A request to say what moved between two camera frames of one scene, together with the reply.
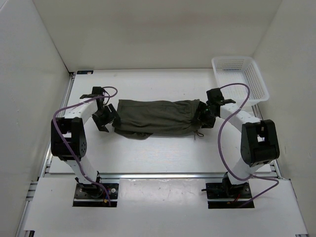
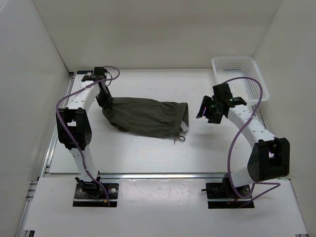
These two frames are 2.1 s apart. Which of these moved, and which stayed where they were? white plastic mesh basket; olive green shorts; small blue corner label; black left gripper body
Moved: olive green shorts; black left gripper body
Stayed: white plastic mesh basket; small blue corner label
